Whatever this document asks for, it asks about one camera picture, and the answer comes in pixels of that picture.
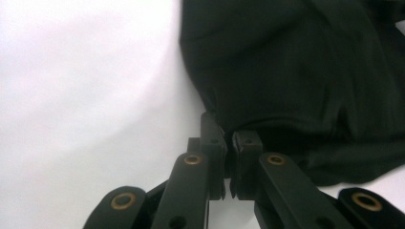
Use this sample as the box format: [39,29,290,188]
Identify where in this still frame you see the black pants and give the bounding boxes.
[179,0,405,187]

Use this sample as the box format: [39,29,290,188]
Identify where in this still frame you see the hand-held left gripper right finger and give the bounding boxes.
[230,129,266,201]

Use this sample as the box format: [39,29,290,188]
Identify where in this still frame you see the white table cover sheet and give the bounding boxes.
[0,0,405,229]

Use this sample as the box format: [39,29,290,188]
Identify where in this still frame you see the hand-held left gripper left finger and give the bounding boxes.
[187,111,228,201]

